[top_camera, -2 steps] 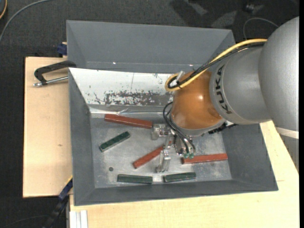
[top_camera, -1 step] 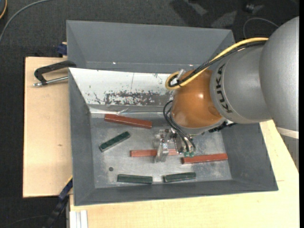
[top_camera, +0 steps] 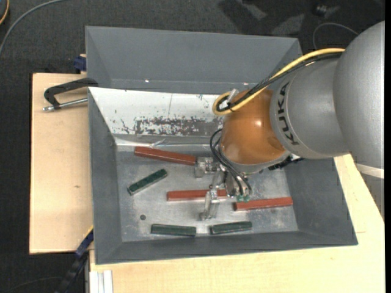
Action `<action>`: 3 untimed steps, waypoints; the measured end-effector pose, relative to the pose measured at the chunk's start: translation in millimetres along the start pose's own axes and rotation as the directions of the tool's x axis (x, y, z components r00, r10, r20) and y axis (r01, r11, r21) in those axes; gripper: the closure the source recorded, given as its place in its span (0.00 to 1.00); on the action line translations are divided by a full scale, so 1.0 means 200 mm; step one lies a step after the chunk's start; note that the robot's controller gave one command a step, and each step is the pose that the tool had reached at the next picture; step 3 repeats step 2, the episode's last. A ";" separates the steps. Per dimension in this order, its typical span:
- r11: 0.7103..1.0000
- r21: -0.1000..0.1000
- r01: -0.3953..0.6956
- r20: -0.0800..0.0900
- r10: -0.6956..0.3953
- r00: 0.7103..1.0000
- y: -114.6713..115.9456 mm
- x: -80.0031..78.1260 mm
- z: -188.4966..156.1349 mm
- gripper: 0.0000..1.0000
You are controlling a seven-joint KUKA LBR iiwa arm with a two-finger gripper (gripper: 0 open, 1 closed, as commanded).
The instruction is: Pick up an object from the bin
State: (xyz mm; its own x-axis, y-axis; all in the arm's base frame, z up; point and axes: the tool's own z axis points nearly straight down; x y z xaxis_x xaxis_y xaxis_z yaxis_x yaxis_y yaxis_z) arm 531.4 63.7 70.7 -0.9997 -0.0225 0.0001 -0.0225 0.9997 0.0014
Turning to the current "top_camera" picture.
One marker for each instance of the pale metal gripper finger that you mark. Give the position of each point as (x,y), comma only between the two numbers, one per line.
(215,208)
(206,207)

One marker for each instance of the red-brown flat block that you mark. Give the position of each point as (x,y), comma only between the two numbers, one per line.
(189,194)
(165,155)
(265,203)

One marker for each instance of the pale flat board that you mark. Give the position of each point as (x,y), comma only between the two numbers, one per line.
(58,169)

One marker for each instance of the dark green flat block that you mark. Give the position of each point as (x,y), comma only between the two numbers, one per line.
(147,181)
(173,230)
(230,227)

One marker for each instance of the grey metal bin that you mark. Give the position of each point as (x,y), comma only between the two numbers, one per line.
(171,56)

